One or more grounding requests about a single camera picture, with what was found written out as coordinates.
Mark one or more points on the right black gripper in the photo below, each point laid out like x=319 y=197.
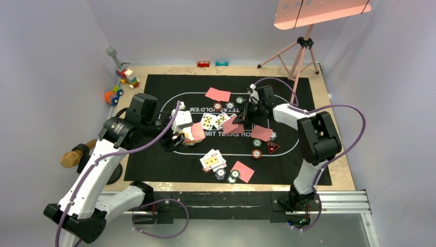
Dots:
x=243 y=116

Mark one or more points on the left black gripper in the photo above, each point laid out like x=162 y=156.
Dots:
x=170 y=144

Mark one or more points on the green poker chip top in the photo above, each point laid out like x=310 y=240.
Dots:
x=239 y=100

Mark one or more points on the pink playing card box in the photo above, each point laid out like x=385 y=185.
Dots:
x=192 y=134

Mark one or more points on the blue poker chip top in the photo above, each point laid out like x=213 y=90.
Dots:
x=230 y=105

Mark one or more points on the red backed community card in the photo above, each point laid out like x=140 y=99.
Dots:
x=232 y=128

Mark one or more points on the ten of clubs card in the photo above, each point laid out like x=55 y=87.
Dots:
x=219 y=120

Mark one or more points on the red poker chip top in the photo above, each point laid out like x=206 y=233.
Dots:
x=217 y=106

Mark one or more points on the seven of clubs card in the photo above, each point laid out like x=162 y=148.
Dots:
x=208 y=121

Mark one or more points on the red backed card top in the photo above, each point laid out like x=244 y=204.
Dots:
x=218 y=95

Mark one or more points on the red triangular button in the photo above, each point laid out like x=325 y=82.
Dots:
x=272 y=147

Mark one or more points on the face-up playing cards pile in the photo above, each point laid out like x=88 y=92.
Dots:
x=213 y=160

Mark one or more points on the blue poker chip stack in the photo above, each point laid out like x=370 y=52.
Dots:
x=220 y=174

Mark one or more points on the red backed card bottom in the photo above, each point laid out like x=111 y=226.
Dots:
x=245 y=172

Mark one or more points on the green poker chip stack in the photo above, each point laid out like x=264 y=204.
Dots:
x=235 y=174

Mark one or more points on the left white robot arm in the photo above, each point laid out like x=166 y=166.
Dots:
x=80 y=215

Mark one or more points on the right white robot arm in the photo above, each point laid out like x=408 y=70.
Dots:
x=318 y=138

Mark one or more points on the black poker table mat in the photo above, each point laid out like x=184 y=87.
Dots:
x=155 y=165

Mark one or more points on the teal small block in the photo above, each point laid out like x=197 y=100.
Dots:
x=221 y=63

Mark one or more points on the red small block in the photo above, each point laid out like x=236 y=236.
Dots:
x=203 y=63

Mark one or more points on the colourful toy block train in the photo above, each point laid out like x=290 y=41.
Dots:
x=128 y=77

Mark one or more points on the gold microphone on stand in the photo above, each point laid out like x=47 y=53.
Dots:
x=80 y=155

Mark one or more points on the pink music stand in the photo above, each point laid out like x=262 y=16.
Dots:
x=295 y=14

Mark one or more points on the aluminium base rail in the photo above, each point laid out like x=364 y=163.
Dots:
x=300 y=212

